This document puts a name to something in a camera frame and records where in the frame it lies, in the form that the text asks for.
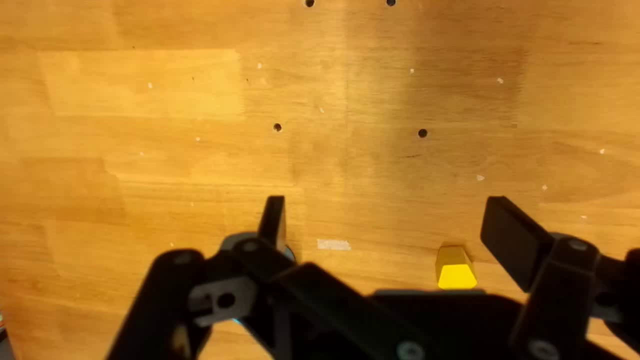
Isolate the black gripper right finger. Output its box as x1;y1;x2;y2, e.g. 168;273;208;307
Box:
477;194;640;360

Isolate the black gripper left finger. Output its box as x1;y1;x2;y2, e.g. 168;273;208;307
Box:
106;194;430;360

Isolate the yellow hexagonal block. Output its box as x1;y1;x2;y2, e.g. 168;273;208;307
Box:
433;242;480;292

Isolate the clear tape strip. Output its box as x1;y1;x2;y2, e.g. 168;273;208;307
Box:
316;237;353;252

